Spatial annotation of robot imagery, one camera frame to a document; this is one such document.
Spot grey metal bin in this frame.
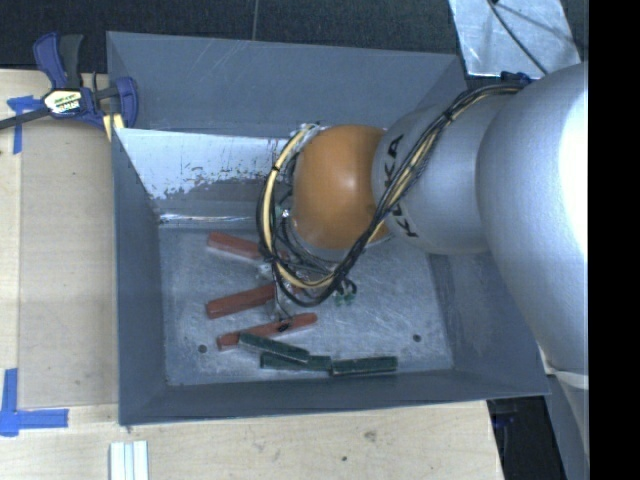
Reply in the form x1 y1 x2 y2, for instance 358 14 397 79
105 30 552 427

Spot red-brown flat block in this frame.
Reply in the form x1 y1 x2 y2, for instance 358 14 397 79
215 311 319 352
206 231 265 262
204 283 278 321

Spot pale wood flat board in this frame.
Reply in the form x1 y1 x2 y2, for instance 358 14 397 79
18 121 121 410

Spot dark green flat block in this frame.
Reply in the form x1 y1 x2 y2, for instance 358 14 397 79
259 351 334 373
237 332 312 365
329 355 400 377

